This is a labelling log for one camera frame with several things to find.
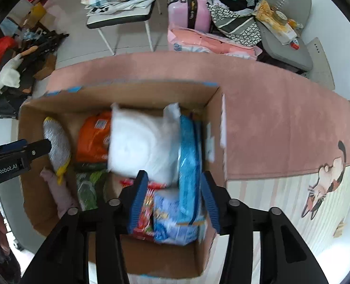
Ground yellow plastic bag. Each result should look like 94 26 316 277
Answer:
253 0 282 26

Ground black folded stands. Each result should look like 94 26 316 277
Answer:
0 31 71 119

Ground white tissue pack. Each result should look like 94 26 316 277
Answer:
271 21 300 44

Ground green snack packet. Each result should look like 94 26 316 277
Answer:
74 170 111 211

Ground yellow and silver packet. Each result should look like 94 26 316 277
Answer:
43 116 72 186

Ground black and white patterned bag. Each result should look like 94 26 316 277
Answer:
207 0 261 47

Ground orange snack packet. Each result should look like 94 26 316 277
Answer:
76 111 113 163

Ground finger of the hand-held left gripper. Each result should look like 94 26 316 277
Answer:
0 139 28 158
22 139 52 163

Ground beige flat panel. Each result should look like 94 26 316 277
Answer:
306 37 336 91

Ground clear plastic bottle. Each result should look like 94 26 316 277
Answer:
271 0 291 14

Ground white soft packet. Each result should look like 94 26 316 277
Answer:
107 102 182 186

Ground red snack packet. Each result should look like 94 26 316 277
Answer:
120 179 170 240

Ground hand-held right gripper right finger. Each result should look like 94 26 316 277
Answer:
200 172 331 284

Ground long blue packet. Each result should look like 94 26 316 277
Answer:
176 115 204 226

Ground pink suitcase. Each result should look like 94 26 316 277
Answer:
167 0 213 33

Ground grey padded chair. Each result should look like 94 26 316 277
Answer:
256 0 314 73

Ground light blue cloth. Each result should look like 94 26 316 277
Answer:
0 18 22 36

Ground white metal chair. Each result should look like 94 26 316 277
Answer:
86 0 162 55

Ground pink plastic pack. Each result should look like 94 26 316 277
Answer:
167 27 260 61

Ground light blue tissue packet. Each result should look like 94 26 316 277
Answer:
153 187 207 245

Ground cardboard box with yellow item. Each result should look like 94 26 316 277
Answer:
24 3 47 27

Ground light grey chair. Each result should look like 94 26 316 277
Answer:
0 166 48 254

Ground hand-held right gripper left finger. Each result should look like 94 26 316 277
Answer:
20 170 150 284

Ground small brown cardboard box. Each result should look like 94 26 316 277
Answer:
33 53 57 80

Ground pale purple cloth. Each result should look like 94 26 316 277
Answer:
40 167 80 218

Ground white plush goose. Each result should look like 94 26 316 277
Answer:
0 46 42 110

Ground white patterned cloth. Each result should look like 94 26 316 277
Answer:
84 0 156 17

